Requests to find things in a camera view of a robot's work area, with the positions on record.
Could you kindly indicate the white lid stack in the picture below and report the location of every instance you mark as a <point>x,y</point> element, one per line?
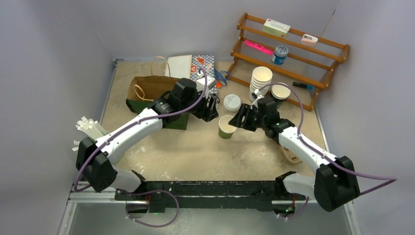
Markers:
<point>232,102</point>

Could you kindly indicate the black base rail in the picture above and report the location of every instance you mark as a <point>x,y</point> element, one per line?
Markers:
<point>264,196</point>

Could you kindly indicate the stack of white paper cups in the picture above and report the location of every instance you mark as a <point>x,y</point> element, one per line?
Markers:
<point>261,76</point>

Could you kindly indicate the green paper bag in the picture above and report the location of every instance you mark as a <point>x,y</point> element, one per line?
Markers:
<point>144,89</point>

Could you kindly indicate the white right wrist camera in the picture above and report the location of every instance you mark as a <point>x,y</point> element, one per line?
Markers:
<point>254,98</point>

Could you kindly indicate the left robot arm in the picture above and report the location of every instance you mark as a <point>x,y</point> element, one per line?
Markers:
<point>96,159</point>

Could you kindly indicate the blue lidded jar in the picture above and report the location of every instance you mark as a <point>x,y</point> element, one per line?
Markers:
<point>279,55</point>

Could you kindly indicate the white green box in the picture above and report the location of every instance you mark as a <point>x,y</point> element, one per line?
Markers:
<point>276,28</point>

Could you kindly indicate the dark printed coffee cup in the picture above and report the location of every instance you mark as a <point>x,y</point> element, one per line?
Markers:
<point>279,93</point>

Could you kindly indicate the pink white small case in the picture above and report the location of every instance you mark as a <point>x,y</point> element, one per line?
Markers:
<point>309,40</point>

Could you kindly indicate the dark blue marker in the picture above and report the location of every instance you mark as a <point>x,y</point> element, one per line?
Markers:
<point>303,85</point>

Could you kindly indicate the orange paper bag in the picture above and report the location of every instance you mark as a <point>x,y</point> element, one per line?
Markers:
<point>219,84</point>

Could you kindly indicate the blue checkered bakery bag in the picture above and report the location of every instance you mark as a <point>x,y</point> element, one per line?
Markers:
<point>201,61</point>

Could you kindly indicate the green takeout paper cup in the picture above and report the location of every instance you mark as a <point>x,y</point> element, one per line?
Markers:
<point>225,130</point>

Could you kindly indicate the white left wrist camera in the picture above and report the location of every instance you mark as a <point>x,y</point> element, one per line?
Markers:
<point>206,85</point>

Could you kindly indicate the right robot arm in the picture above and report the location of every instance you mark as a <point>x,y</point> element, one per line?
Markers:
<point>333,183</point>

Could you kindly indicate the wooden shelf rack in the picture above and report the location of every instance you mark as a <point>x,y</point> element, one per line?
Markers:
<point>317,85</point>

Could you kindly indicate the pink highlighter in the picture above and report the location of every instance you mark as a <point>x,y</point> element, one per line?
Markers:
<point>258,47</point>

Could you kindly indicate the green straw holder cup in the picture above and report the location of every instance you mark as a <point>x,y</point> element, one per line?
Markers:
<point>94,135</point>

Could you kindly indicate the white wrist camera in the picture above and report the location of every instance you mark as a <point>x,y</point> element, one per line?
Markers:
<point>254,98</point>
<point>206,85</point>

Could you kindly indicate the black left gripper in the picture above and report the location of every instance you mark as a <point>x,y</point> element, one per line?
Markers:
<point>209,111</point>

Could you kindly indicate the wrapped white straws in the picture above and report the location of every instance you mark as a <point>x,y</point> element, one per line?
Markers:
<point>88,123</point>

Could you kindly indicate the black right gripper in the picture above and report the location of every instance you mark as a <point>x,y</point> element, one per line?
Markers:
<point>245,110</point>

